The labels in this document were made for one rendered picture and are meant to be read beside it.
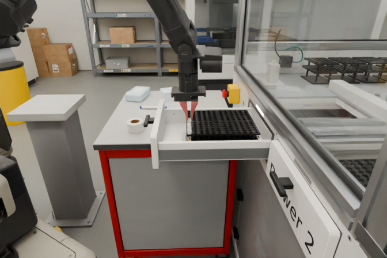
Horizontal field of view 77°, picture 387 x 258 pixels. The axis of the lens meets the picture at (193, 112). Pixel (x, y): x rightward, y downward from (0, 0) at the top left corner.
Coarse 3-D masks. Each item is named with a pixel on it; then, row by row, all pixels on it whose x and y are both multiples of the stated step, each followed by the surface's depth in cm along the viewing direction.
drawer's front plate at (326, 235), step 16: (272, 144) 63; (272, 160) 64; (288, 160) 56; (288, 176) 54; (288, 192) 54; (304, 192) 47; (288, 208) 54; (304, 208) 47; (320, 208) 43; (304, 224) 47; (320, 224) 41; (304, 240) 47; (320, 240) 41; (336, 240) 39; (320, 256) 41
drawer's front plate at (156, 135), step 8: (160, 104) 87; (160, 112) 80; (160, 120) 77; (152, 128) 70; (160, 128) 76; (152, 136) 66; (160, 136) 76; (152, 144) 67; (152, 152) 68; (152, 160) 69
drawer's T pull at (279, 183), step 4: (272, 172) 55; (272, 176) 54; (276, 176) 53; (272, 180) 53; (276, 180) 52; (280, 180) 52; (284, 180) 52; (288, 180) 52; (276, 184) 51; (280, 184) 51; (284, 184) 51; (288, 184) 51; (292, 184) 51; (276, 188) 51; (280, 188) 50; (284, 188) 51; (288, 188) 51; (292, 188) 51; (280, 192) 49; (284, 192) 49; (280, 196) 49; (284, 196) 49
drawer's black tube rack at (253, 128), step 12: (192, 120) 81; (204, 120) 82; (216, 120) 83; (228, 120) 81; (240, 120) 81; (252, 120) 81; (192, 132) 74; (204, 132) 74; (216, 132) 74; (228, 132) 74; (240, 132) 74; (252, 132) 74
